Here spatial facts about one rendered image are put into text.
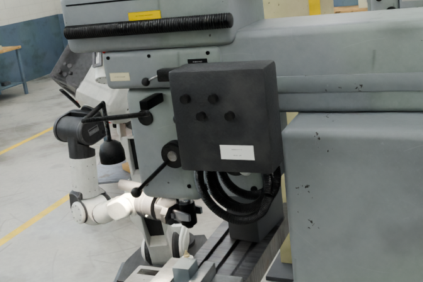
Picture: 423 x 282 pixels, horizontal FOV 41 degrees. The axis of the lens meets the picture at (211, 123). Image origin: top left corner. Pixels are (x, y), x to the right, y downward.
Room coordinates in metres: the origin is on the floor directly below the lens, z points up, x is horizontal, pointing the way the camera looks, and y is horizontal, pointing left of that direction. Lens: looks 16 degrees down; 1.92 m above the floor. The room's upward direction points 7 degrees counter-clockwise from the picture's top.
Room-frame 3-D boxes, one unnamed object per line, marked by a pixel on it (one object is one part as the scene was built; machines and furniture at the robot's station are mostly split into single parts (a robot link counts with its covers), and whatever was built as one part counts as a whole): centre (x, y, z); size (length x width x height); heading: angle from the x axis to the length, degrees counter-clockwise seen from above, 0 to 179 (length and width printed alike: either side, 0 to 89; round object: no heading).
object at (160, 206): (1.57, 0.17, 1.23); 0.13 x 0.12 x 0.10; 140
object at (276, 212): (1.91, -0.12, 1.06); 0.22 x 0.12 x 0.20; 148
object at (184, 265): (1.46, 0.13, 1.07); 0.06 x 0.05 x 0.06; 155
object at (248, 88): (1.08, -0.03, 1.62); 0.20 x 0.09 x 0.21; 65
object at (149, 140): (1.51, 0.10, 1.47); 0.21 x 0.19 x 0.32; 155
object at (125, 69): (1.50, 0.06, 1.68); 0.34 x 0.24 x 0.10; 65
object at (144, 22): (1.37, 0.13, 1.79); 0.45 x 0.04 x 0.04; 65
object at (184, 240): (2.41, 0.28, 0.68); 0.21 x 0.20 x 0.13; 174
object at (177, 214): (1.49, 0.12, 1.23); 0.06 x 0.02 x 0.03; 50
